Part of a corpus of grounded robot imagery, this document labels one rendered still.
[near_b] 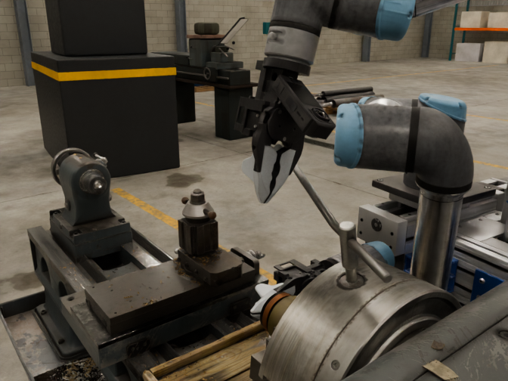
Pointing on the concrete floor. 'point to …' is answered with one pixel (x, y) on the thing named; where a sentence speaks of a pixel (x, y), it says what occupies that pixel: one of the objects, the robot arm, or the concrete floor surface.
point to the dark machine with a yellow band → (106, 87)
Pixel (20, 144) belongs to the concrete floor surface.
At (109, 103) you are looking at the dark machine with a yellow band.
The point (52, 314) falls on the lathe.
